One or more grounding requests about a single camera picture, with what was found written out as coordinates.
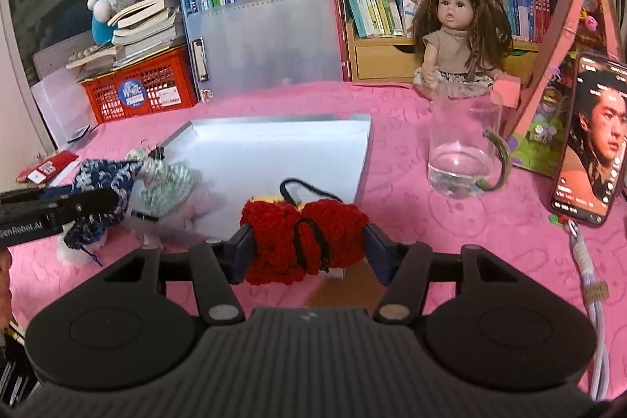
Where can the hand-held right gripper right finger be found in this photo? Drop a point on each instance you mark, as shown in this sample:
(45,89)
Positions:
(377,251)

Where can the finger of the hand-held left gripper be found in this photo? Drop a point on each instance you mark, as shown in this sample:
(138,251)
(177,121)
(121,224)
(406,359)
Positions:
(88,203)

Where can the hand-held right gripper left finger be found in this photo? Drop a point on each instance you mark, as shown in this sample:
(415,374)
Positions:
(240,251)

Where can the blue floral pouch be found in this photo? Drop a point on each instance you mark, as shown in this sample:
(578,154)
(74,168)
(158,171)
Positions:
(103,175)

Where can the red yellow crochet toy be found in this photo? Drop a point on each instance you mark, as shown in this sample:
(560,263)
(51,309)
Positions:
(274,232)

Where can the green checked doll dress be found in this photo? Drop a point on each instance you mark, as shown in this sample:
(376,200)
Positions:
(166,188)

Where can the white cardboard tray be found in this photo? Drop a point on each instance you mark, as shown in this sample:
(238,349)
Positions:
(274,153)

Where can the white fluffy plush toy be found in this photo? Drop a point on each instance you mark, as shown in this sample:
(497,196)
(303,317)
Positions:
(68,251)

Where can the small black card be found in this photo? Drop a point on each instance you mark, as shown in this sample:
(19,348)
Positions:
(78,134)

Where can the black binder clip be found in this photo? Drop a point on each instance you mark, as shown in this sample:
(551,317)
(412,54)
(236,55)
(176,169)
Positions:
(156,152)

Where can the clear glass cup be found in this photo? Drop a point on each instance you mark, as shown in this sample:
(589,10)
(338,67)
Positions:
(460,139)

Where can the red plastic crate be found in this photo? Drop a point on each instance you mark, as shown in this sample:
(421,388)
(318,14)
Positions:
(156,75)

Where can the pile of booklets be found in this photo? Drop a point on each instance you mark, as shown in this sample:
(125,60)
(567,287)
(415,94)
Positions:
(12,374)

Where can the blue and white plush toy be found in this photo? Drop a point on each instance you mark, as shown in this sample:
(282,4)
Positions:
(100,26)

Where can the stack of books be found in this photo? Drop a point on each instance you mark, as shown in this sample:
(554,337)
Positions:
(147,26)

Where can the wooden drawer box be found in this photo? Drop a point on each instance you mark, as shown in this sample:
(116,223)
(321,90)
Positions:
(382,58)

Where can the pink foam cube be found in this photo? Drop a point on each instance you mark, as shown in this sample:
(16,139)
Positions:
(507,91)

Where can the translucent clipboard folder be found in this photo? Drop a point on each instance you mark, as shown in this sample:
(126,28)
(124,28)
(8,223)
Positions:
(269,41)

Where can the brown haired doll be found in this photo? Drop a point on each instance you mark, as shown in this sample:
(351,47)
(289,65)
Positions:
(455,41)

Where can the smartphone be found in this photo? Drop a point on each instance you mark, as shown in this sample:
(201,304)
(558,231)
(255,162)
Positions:
(592,144)

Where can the pink triangular book stand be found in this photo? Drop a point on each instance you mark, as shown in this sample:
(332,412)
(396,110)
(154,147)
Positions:
(553,70)

